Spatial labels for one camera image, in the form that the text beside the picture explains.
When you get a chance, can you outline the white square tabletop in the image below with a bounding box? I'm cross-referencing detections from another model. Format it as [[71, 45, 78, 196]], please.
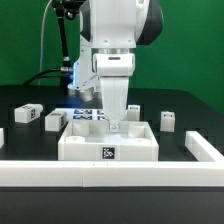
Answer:
[[58, 120, 159, 161]]

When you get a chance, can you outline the white block left edge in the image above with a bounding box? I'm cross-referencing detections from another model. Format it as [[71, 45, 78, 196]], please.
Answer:
[[0, 128, 4, 149]]

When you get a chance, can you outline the white obstacle fence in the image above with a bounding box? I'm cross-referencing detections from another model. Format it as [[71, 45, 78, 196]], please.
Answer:
[[0, 131, 224, 187]]

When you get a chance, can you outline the black cable bundle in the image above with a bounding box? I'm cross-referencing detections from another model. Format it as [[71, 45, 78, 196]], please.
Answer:
[[22, 67, 74, 87]]

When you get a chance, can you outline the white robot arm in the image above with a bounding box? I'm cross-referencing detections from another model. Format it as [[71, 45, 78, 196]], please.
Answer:
[[70, 0, 163, 132]]

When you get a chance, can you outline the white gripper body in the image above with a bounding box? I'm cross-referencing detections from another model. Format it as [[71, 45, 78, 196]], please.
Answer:
[[93, 53, 135, 124]]

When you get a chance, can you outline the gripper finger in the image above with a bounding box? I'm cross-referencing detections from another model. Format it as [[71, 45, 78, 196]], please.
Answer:
[[109, 121, 119, 132]]

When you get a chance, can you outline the white cable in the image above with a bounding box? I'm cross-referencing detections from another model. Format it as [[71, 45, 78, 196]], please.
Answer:
[[37, 0, 54, 86]]

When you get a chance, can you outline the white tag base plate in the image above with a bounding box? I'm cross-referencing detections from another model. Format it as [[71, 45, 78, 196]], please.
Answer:
[[55, 108, 105, 121]]

